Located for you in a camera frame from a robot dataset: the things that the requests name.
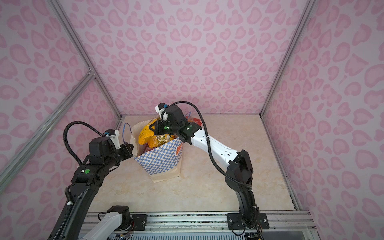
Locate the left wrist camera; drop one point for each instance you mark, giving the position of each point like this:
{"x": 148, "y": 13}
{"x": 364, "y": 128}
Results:
{"x": 114, "y": 136}

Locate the red gummy snack bag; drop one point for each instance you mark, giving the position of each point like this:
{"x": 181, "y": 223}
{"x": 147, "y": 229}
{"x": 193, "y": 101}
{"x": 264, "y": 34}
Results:
{"x": 195, "y": 120}

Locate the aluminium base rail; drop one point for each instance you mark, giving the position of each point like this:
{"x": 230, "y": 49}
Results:
{"x": 270, "y": 225}

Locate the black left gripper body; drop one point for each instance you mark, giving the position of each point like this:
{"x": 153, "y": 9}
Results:
{"x": 119, "y": 155}

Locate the yellow candy snack bag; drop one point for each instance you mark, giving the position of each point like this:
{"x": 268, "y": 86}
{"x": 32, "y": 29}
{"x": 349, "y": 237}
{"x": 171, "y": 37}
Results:
{"x": 160, "y": 140}

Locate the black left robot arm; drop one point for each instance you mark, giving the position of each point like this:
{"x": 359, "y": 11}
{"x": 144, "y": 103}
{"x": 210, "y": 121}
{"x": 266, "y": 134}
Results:
{"x": 85, "y": 184}

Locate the blue checkered paper bag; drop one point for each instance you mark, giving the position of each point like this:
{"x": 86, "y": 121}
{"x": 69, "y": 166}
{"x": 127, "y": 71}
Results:
{"x": 162, "y": 163}

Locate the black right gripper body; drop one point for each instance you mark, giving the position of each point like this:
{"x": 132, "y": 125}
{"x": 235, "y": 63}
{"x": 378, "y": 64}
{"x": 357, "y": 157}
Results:
{"x": 167, "y": 127}

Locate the diagonal aluminium frame bar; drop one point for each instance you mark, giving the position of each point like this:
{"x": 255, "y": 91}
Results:
{"x": 19, "y": 160}

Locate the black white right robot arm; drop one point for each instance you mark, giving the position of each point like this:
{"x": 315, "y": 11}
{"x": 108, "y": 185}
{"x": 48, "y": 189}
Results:
{"x": 235, "y": 166}

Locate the right aluminium frame post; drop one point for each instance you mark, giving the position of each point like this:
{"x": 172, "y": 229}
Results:
{"x": 297, "y": 34}

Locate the yellow chips bag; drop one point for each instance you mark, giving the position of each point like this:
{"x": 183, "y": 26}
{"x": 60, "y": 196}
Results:
{"x": 147, "y": 136}

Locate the aluminium frame post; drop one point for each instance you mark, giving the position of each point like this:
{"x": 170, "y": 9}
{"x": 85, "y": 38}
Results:
{"x": 80, "y": 47}
{"x": 297, "y": 34}

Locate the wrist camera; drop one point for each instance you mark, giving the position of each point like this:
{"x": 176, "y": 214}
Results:
{"x": 114, "y": 136}
{"x": 160, "y": 108}

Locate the purple Fox's candy bag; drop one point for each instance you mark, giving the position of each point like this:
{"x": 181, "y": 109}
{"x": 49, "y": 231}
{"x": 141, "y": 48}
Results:
{"x": 147, "y": 148}

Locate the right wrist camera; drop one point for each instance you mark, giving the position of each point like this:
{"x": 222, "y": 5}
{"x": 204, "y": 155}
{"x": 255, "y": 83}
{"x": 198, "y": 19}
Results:
{"x": 160, "y": 108}

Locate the left aluminium frame post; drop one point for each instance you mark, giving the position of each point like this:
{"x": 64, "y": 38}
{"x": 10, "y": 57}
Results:
{"x": 80, "y": 47}

